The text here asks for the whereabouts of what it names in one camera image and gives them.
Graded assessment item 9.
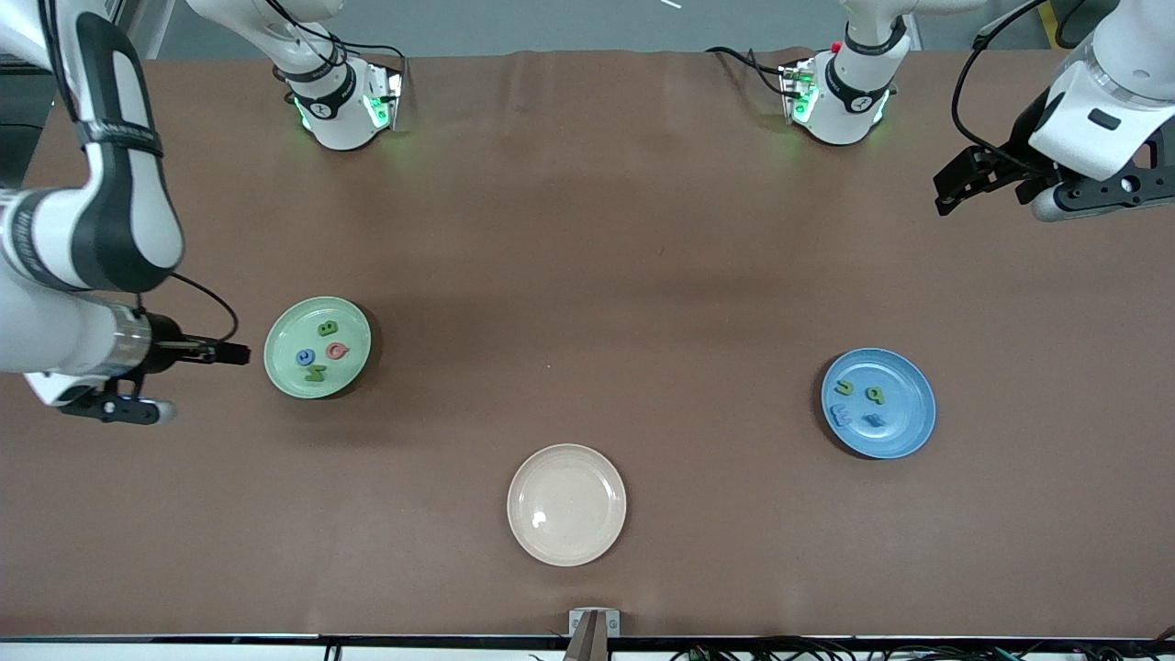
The black arm base cable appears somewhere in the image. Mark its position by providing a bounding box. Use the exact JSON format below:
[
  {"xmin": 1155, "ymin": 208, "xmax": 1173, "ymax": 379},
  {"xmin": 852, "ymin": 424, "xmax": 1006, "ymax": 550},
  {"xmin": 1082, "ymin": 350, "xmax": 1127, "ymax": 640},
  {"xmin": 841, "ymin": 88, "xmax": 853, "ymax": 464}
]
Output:
[
  {"xmin": 705, "ymin": 46, "xmax": 795, "ymax": 100},
  {"xmin": 266, "ymin": 0, "xmax": 409, "ymax": 102}
]

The brown table cover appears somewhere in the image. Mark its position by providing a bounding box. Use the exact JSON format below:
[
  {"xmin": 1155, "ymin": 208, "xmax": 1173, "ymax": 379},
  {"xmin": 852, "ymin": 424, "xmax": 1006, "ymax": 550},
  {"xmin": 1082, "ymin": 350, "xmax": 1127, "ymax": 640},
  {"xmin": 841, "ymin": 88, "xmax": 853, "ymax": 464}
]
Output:
[{"xmin": 0, "ymin": 48, "xmax": 1175, "ymax": 641}]

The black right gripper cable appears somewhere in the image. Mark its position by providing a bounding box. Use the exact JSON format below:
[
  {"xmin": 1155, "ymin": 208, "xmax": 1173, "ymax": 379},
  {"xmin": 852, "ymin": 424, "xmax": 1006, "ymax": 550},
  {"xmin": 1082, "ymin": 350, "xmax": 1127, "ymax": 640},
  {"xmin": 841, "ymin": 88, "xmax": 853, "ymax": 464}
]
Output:
[{"xmin": 170, "ymin": 273, "xmax": 240, "ymax": 342}]

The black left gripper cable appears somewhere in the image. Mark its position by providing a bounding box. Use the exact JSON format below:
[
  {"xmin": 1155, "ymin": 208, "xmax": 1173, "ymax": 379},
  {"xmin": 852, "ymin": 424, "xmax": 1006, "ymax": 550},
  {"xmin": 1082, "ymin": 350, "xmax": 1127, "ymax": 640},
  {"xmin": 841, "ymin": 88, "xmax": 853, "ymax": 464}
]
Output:
[{"xmin": 952, "ymin": 0, "xmax": 1057, "ymax": 171}]

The grey mounting bracket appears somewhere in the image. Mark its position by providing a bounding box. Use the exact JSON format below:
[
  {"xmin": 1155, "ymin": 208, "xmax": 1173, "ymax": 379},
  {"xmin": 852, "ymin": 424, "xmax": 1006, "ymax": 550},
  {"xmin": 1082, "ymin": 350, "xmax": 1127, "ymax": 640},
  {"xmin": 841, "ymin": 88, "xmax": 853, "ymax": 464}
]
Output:
[{"xmin": 568, "ymin": 608, "xmax": 621, "ymax": 638}]

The black left arm base cable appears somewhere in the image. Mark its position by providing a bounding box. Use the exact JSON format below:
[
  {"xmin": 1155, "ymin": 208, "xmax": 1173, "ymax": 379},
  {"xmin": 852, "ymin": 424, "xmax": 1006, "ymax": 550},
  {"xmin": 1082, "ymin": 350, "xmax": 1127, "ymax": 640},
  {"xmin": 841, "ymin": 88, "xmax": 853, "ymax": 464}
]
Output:
[{"xmin": 705, "ymin": 46, "xmax": 795, "ymax": 100}]

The beige plate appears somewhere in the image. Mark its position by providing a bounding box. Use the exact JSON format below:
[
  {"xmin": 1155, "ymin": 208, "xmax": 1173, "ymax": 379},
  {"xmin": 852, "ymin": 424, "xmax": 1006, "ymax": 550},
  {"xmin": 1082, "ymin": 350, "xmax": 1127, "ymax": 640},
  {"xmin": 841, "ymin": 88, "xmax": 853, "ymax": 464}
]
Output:
[{"xmin": 507, "ymin": 443, "xmax": 628, "ymax": 567}]

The blue plate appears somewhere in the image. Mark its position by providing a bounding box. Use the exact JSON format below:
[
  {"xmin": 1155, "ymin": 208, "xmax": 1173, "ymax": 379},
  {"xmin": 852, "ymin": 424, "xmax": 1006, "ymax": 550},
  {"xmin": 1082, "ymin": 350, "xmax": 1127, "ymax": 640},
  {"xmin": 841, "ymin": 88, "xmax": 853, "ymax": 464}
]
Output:
[{"xmin": 821, "ymin": 347, "xmax": 937, "ymax": 460}]

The tan camera pole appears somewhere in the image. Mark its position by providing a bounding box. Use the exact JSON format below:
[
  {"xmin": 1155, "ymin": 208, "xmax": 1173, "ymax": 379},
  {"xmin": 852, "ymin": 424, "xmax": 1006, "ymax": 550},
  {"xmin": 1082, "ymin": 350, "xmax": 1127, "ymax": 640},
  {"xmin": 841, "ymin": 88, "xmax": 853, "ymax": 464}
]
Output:
[{"xmin": 562, "ymin": 611, "xmax": 610, "ymax": 661}]

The black right arm base cable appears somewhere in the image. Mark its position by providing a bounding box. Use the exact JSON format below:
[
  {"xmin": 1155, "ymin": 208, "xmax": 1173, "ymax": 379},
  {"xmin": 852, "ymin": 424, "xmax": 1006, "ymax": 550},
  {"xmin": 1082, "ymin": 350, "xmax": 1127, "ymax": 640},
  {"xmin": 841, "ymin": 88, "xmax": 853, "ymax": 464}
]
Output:
[{"xmin": 266, "ymin": 0, "xmax": 409, "ymax": 102}]

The green plate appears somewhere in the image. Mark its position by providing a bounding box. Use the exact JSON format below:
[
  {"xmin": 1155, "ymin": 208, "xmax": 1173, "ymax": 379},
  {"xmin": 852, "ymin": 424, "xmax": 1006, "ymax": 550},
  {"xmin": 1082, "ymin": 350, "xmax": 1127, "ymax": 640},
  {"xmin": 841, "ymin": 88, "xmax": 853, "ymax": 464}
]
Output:
[{"xmin": 263, "ymin": 296, "xmax": 373, "ymax": 400}]

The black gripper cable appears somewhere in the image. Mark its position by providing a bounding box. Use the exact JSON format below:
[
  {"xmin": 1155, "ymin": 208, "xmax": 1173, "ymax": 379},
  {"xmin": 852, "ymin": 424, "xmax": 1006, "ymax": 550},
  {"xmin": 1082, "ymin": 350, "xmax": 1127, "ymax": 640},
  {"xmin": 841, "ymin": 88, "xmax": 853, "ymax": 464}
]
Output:
[
  {"xmin": 170, "ymin": 273, "xmax": 240, "ymax": 342},
  {"xmin": 952, "ymin": 0, "xmax": 1057, "ymax": 171}
]

